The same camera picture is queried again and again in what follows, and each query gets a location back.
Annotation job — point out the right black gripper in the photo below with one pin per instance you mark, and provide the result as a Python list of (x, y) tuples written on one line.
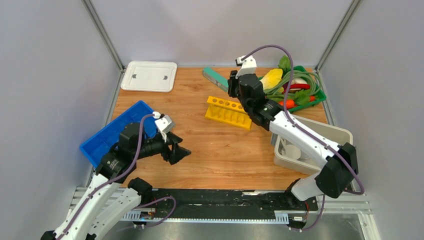
[(232, 83)]

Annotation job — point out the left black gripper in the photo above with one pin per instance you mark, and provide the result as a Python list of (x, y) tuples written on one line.
[(177, 152)]

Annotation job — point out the wire gauze with white disc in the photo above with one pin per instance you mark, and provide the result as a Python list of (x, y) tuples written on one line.
[(291, 151)]

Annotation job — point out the beige plastic tub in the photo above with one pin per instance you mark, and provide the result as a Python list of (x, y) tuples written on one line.
[(310, 166)]

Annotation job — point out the white tray lid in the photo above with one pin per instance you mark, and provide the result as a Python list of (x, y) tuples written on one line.
[(149, 76)]

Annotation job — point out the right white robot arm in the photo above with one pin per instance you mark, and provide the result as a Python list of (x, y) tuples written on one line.
[(338, 163)]

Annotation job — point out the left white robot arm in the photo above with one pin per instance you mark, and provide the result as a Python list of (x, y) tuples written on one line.
[(91, 219)]

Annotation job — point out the napa cabbage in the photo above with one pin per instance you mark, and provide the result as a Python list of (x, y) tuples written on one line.
[(272, 78)]

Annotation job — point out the yellow test tube rack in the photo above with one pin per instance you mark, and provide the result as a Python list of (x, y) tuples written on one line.
[(228, 112)]

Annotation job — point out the teal rectangular box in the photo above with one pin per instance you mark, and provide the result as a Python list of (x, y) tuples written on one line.
[(215, 78)]

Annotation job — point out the orange carrot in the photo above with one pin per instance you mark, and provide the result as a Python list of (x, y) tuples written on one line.
[(297, 102)]

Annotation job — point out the green leafy vegetable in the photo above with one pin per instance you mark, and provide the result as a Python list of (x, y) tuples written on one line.
[(285, 64)]

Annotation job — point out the green long beans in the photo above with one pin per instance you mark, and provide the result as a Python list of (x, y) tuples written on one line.
[(299, 77)]

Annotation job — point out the red chili pepper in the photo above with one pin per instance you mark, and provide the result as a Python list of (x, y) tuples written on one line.
[(299, 86)]

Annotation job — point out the blue plastic bin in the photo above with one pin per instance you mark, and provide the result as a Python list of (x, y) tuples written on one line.
[(100, 143)]

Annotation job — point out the green vegetable tray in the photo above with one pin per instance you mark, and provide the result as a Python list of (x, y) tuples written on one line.
[(320, 96)]

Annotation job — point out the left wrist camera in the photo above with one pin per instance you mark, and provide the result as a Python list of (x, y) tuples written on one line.
[(164, 124)]

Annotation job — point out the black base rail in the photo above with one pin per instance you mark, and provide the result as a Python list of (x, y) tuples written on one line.
[(222, 204)]

